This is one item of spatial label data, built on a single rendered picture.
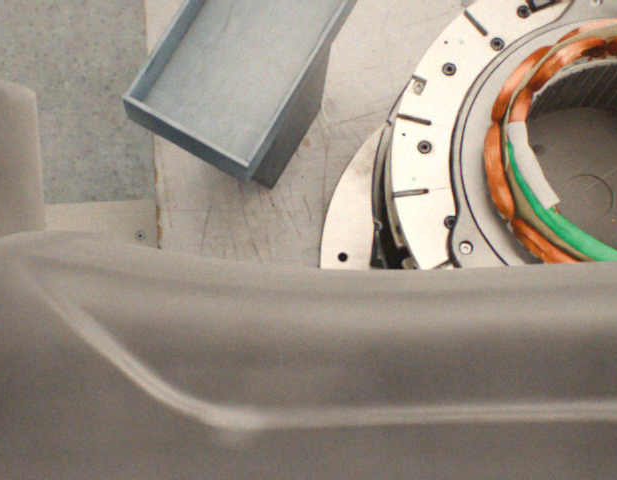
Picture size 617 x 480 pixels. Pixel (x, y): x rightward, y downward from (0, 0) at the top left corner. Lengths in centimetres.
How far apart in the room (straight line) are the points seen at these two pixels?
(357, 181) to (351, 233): 5
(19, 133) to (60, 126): 192
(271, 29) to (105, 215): 80
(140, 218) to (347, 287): 161
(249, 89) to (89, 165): 109
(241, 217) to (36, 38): 100
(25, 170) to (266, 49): 83
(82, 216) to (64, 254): 162
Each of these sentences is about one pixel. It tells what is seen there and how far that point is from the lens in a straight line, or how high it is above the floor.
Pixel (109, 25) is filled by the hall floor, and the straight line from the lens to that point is 215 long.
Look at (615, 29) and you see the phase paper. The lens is 93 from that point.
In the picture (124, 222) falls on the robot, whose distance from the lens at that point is 176.
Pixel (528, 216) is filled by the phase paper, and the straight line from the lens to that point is 87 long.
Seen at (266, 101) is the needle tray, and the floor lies 102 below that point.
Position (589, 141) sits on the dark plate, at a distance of 102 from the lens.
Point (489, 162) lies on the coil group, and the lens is 88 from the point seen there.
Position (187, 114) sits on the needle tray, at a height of 103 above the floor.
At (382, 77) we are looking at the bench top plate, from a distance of 127.
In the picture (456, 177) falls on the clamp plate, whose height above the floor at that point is 110.
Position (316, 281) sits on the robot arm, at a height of 179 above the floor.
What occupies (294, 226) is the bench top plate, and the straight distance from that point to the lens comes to 121.
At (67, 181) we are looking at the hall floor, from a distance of 206.
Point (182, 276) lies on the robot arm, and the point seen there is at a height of 180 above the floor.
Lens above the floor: 195
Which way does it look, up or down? 75 degrees down
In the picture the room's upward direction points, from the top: 10 degrees clockwise
